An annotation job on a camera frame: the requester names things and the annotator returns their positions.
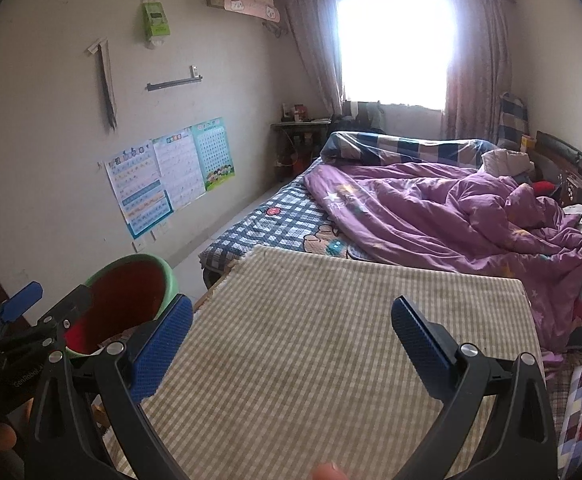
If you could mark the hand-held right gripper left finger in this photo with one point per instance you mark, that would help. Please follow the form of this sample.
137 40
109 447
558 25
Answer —
163 347

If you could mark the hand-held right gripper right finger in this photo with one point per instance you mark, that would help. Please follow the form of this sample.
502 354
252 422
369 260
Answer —
416 347

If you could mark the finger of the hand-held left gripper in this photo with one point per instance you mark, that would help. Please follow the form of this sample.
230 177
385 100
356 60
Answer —
21 302
66 312

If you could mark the red bucket with green rim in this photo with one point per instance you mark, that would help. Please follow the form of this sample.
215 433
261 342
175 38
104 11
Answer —
121 300

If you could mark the person's left hand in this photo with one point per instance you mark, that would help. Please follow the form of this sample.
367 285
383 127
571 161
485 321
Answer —
1 437

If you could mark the person's right hand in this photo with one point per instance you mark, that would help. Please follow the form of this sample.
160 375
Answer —
331 472

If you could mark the beige checked mat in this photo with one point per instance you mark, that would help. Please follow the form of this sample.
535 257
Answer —
311 340

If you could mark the purple quilt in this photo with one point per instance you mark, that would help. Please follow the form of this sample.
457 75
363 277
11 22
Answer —
431 215

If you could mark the blue checked bed sheet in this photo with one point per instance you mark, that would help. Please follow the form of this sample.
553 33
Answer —
271 230

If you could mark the blue plaid pillow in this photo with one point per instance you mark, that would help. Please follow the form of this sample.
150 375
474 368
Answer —
406 147

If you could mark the red soft item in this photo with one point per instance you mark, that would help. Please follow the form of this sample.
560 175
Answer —
544 188

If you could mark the white bundled clothes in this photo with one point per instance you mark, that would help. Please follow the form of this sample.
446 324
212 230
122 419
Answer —
508 162

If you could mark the red container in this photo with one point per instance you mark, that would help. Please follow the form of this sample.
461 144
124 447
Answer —
299 164

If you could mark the yellow carton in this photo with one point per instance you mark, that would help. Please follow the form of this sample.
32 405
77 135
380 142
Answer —
528 143

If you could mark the dark clothes pile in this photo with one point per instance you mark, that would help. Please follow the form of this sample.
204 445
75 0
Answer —
358 117

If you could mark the dark wooden headboard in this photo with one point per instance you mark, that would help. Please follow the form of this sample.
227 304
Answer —
576 165

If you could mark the small dark side table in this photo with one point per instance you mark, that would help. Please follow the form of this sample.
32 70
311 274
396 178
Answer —
298 132

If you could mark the pink curtain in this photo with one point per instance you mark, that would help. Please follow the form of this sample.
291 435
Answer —
476 70
316 50

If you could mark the bright window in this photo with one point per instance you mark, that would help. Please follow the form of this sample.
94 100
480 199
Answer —
396 45

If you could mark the covered air conditioner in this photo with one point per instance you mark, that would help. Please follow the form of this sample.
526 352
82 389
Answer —
243 0

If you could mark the white wall socket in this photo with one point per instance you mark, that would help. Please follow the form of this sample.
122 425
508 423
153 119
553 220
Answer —
139 246

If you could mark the blue chart wall poster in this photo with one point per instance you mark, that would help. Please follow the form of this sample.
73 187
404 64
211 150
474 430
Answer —
138 190

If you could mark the white chart wall poster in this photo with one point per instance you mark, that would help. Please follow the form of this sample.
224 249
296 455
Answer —
178 167

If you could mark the green chart wall poster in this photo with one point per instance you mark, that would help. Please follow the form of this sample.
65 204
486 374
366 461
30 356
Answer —
213 152

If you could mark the metal wall bar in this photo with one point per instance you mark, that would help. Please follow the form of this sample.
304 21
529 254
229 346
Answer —
173 81

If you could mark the green wall tissue box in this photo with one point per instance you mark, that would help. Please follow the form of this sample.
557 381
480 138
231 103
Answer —
155 20

